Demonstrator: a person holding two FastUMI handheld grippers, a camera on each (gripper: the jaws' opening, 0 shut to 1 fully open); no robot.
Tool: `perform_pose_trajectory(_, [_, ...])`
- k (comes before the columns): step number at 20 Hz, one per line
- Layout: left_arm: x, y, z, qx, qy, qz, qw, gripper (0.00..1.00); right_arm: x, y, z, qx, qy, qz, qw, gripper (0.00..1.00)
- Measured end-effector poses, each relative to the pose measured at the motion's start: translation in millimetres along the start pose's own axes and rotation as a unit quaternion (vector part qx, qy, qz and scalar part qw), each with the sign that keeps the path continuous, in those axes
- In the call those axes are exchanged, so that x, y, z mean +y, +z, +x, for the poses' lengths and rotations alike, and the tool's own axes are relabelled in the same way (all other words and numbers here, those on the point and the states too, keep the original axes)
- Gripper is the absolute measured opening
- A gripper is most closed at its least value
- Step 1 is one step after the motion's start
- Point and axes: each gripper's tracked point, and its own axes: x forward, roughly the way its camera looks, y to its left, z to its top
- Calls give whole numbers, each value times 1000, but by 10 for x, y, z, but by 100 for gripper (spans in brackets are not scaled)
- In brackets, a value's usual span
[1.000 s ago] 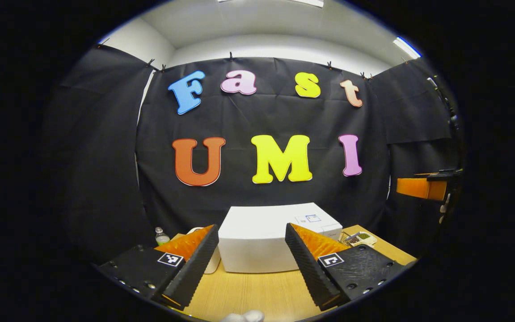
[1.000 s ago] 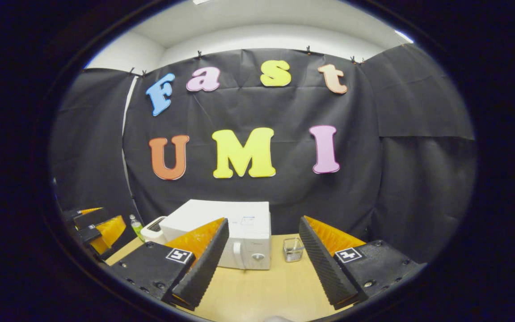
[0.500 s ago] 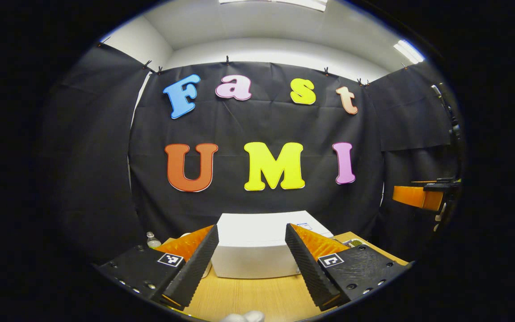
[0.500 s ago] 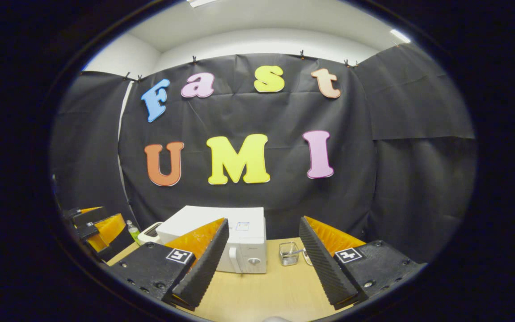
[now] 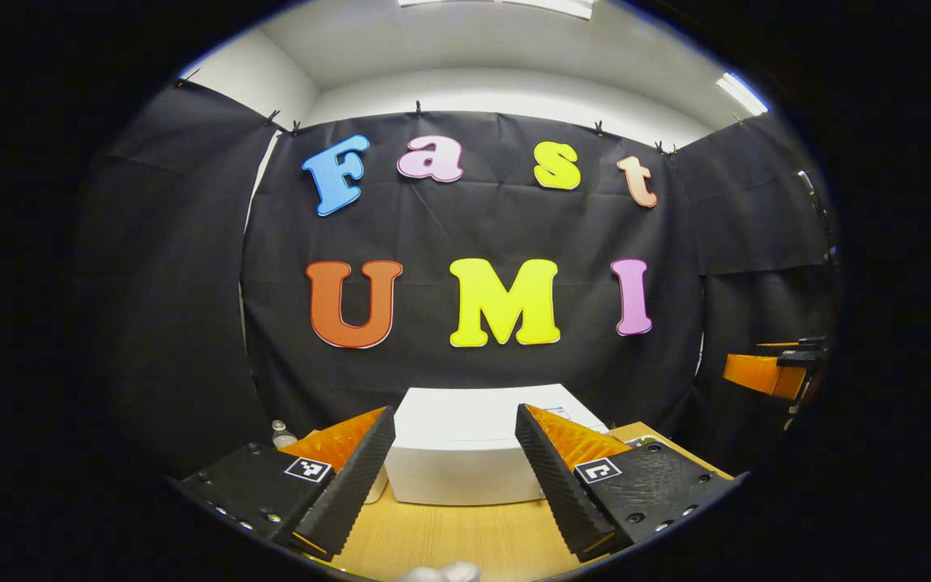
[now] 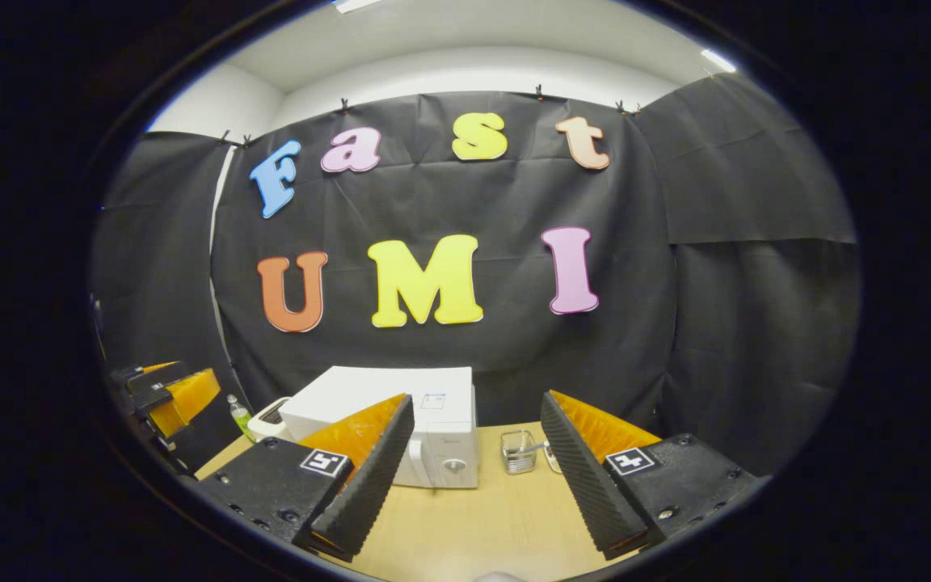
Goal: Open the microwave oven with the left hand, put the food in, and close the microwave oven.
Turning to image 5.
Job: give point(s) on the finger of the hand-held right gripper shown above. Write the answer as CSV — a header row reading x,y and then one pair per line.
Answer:
x,y
756,373
805,343

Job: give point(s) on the green drink bottle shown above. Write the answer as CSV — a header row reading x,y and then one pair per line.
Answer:
x,y
282,436

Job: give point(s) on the white toaster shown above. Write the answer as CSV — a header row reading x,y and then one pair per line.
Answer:
x,y
378,485

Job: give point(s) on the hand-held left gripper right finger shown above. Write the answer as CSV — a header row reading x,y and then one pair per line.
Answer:
x,y
558,485

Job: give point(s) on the white microwave oven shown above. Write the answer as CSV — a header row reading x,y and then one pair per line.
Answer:
x,y
465,453

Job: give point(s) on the small ceiling light panel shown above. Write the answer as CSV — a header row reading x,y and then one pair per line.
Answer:
x,y
742,93

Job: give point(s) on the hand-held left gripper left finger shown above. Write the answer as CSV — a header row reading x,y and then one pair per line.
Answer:
x,y
352,485

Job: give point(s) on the long ceiling light panel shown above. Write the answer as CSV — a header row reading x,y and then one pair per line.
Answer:
x,y
498,6

